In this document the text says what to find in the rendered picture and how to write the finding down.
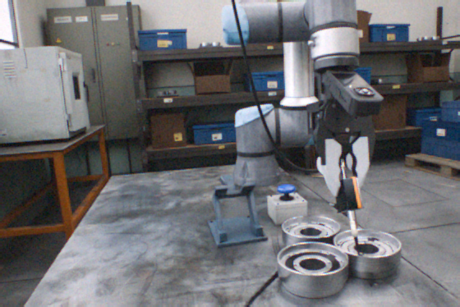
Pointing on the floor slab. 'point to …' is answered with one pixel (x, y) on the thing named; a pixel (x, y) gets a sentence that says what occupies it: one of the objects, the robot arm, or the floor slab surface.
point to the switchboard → (104, 66)
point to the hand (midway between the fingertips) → (347, 188)
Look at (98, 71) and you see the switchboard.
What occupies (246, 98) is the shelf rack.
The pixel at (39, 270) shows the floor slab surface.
